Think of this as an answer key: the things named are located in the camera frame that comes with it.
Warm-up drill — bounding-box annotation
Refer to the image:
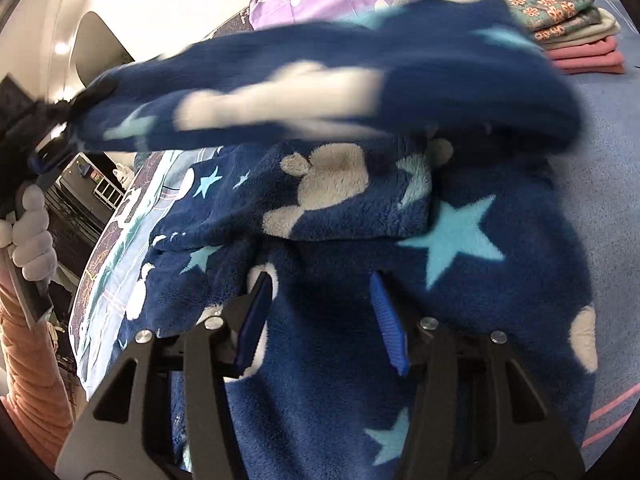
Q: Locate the folded beige garment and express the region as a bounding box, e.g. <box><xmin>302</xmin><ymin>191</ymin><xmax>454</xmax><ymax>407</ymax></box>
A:
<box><xmin>540</xmin><ymin>8</ymin><xmax>620</xmax><ymax>50</ymax></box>

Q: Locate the dark patterned pillow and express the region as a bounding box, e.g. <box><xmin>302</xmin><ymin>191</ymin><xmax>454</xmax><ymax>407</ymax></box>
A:
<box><xmin>205</xmin><ymin>8</ymin><xmax>253</xmax><ymax>40</ymax></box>

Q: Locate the navy fleece star garment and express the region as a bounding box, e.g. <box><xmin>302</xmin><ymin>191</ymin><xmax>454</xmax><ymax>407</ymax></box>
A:
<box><xmin>67</xmin><ymin>0</ymin><xmax>599</xmax><ymax>480</ymax></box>

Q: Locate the left forearm pink sleeve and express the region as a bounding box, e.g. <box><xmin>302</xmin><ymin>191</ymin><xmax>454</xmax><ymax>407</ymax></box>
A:
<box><xmin>1</xmin><ymin>270</ymin><xmax>74</xmax><ymax>469</ymax></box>

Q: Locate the folded floral green garment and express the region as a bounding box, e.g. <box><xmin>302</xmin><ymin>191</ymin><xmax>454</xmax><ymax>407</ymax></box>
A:
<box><xmin>506</xmin><ymin>0</ymin><xmax>602</xmax><ymax>44</ymax></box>

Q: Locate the folded pink garment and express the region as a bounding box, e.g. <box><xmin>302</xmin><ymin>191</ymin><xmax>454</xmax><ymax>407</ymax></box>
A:
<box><xmin>547</xmin><ymin>35</ymin><xmax>625</xmax><ymax>75</ymax></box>

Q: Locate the left hand white glove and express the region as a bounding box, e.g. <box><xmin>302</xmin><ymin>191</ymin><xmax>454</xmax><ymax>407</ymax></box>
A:
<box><xmin>1</xmin><ymin>184</ymin><xmax>58</xmax><ymax>292</ymax></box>

